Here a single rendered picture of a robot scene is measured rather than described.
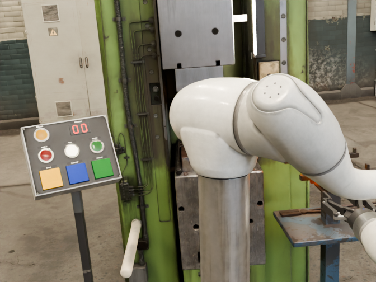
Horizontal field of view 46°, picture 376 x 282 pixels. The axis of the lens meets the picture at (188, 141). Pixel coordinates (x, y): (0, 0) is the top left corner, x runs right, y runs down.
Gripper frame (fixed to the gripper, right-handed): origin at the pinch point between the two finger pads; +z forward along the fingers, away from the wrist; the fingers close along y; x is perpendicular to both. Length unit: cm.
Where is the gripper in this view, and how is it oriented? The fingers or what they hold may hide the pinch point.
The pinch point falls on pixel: (338, 197)
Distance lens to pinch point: 148.4
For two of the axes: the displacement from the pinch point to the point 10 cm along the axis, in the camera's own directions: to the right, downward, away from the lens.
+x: -0.6, -9.7, -2.5
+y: 10.0, -0.8, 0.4
